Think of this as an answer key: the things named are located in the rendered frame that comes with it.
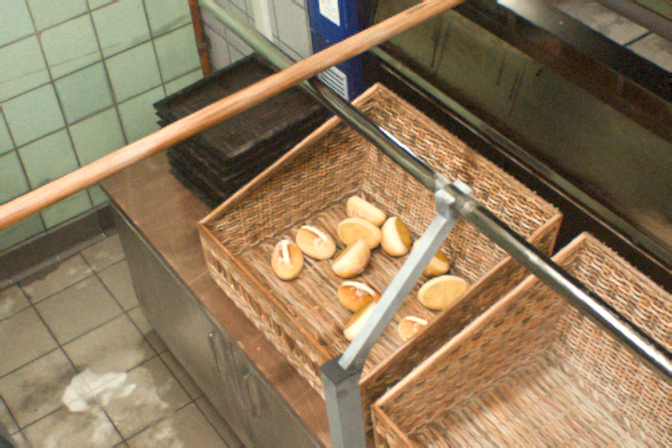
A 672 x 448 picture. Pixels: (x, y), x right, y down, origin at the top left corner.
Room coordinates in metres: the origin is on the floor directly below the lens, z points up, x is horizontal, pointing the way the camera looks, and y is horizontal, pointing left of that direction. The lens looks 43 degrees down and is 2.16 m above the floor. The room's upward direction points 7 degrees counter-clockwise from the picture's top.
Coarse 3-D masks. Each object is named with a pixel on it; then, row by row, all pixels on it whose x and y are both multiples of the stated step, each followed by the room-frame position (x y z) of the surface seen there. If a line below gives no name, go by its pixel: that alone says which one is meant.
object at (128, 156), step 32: (448, 0) 1.58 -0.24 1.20; (384, 32) 1.51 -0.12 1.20; (320, 64) 1.44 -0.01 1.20; (256, 96) 1.38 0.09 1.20; (192, 128) 1.32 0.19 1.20; (96, 160) 1.26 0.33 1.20; (128, 160) 1.26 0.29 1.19; (32, 192) 1.20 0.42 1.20; (64, 192) 1.21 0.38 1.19; (0, 224) 1.16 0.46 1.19
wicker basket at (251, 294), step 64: (320, 128) 1.78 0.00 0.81; (384, 128) 1.81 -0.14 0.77; (256, 192) 1.69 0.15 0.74; (320, 192) 1.77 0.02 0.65; (384, 192) 1.76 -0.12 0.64; (512, 192) 1.49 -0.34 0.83; (256, 256) 1.67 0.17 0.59; (384, 256) 1.61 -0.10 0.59; (448, 256) 1.57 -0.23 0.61; (256, 320) 1.47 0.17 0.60; (320, 320) 1.45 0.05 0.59; (448, 320) 1.27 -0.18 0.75; (320, 384) 1.27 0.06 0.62; (384, 384) 1.19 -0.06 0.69
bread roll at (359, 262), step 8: (360, 240) 1.61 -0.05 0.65; (352, 248) 1.58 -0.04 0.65; (360, 248) 1.58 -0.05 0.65; (368, 248) 1.60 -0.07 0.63; (344, 256) 1.57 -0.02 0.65; (352, 256) 1.56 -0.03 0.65; (360, 256) 1.57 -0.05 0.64; (368, 256) 1.58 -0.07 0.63; (336, 264) 1.56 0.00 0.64; (344, 264) 1.55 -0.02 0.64; (352, 264) 1.55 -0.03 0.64; (360, 264) 1.56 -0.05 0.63; (336, 272) 1.55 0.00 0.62; (344, 272) 1.55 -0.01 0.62; (352, 272) 1.55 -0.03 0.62; (360, 272) 1.56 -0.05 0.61
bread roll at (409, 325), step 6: (408, 318) 1.39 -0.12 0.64; (414, 318) 1.38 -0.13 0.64; (420, 318) 1.38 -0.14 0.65; (426, 318) 1.38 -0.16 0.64; (402, 324) 1.38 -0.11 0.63; (408, 324) 1.37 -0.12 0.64; (414, 324) 1.37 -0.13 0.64; (420, 324) 1.36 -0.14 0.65; (402, 330) 1.37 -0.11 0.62; (408, 330) 1.36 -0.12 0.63; (414, 330) 1.36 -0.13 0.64; (402, 336) 1.37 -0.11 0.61; (408, 336) 1.36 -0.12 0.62
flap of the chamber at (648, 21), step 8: (592, 0) 1.21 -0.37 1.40; (600, 0) 1.20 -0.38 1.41; (608, 0) 1.19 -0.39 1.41; (616, 0) 1.18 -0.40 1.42; (624, 0) 1.17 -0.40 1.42; (608, 8) 1.19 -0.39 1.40; (616, 8) 1.17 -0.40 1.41; (624, 8) 1.16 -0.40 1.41; (632, 8) 1.15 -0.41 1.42; (640, 8) 1.14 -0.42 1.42; (624, 16) 1.16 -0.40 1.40; (632, 16) 1.15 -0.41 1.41; (640, 16) 1.14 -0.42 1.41; (648, 16) 1.13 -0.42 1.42; (656, 16) 1.12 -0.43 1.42; (640, 24) 1.14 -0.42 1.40; (648, 24) 1.13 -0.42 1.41; (656, 24) 1.12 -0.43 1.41; (664, 24) 1.11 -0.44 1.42; (656, 32) 1.11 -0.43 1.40; (664, 32) 1.10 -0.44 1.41
